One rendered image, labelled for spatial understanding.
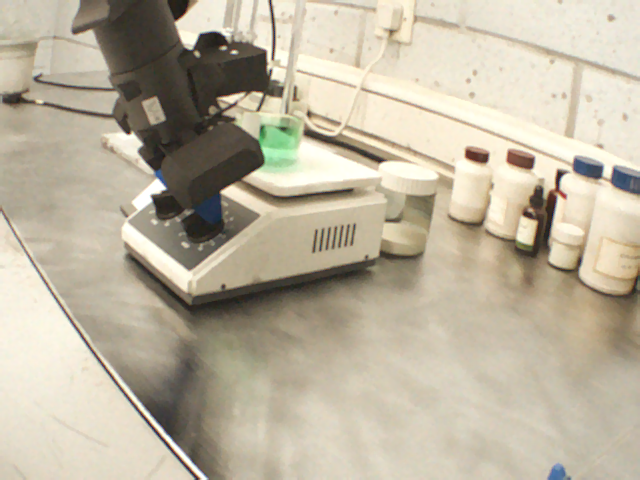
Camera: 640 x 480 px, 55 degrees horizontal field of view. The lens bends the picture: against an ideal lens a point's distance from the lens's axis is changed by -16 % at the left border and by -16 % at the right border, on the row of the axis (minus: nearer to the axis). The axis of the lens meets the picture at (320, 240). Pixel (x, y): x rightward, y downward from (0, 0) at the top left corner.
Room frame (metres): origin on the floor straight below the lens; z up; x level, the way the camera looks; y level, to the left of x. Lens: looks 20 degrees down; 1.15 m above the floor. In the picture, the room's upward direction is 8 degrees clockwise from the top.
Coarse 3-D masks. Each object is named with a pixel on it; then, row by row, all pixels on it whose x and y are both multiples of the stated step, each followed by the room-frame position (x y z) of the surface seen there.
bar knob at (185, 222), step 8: (192, 216) 0.51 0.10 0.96; (200, 216) 0.51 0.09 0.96; (184, 224) 0.51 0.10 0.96; (192, 224) 0.51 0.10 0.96; (200, 224) 0.52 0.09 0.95; (208, 224) 0.52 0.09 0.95; (216, 224) 0.52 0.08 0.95; (192, 232) 0.51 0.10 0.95; (200, 232) 0.52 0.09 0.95; (208, 232) 0.51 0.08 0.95; (216, 232) 0.51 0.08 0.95; (192, 240) 0.51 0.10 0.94; (200, 240) 0.51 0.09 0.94; (208, 240) 0.51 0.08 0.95
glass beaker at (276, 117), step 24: (288, 72) 0.63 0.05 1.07; (240, 96) 0.58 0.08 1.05; (264, 96) 0.57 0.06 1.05; (288, 96) 0.57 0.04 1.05; (240, 120) 0.58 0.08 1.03; (264, 120) 0.57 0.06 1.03; (288, 120) 0.57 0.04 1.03; (264, 144) 0.57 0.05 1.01; (288, 144) 0.58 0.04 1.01; (264, 168) 0.57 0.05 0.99; (288, 168) 0.58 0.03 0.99
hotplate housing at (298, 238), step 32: (224, 192) 0.57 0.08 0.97; (256, 192) 0.57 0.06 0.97; (320, 192) 0.58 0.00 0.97; (352, 192) 0.60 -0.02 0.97; (128, 224) 0.56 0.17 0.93; (256, 224) 0.52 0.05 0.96; (288, 224) 0.53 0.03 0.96; (320, 224) 0.56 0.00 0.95; (352, 224) 0.58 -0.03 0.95; (160, 256) 0.51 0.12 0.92; (224, 256) 0.49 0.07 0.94; (256, 256) 0.51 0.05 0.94; (288, 256) 0.54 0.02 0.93; (320, 256) 0.56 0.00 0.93; (352, 256) 0.58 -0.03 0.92; (192, 288) 0.48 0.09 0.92; (224, 288) 0.49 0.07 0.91; (256, 288) 0.52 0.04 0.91
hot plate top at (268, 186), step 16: (304, 144) 0.68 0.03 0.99; (304, 160) 0.62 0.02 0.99; (320, 160) 0.63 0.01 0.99; (336, 160) 0.64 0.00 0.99; (256, 176) 0.55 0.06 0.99; (272, 176) 0.56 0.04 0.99; (288, 176) 0.56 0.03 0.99; (304, 176) 0.57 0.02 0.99; (320, 176) 0.58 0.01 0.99; (336, 176) 0.58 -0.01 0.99; (352, 176) 0.59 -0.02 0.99; (368, 176) 0.60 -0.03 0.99; (272, 192) 0.54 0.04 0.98; (288, 192) 0.54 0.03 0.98; (304, 192) 0.55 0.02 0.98
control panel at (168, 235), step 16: (144, 208) 0.58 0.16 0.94; (224, 208) 0.54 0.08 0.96; (240, 208) 0.54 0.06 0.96; (144, 224) 0.55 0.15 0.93; (160, 224) 0.55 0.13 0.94; (176, 224) 0.54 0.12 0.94; (224, 224) 0.52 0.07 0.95; (240, 224) 0.52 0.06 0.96; (160, 240) 0.53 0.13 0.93; (176, 240) 0.52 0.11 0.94; (224, 240) 0.51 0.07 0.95; (176, 256) 0.50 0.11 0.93; (192, 256) 0.50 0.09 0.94; (208, 256) 0.49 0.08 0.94
